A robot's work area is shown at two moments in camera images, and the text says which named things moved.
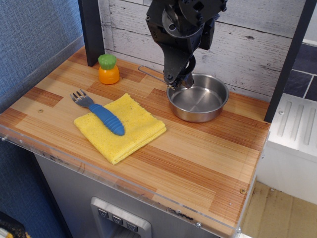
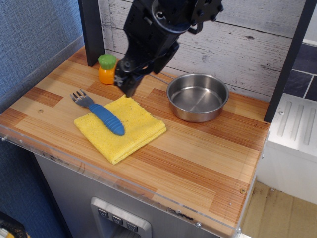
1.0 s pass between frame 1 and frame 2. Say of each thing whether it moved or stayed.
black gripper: moved
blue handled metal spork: stayed
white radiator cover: stayed
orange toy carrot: stayed
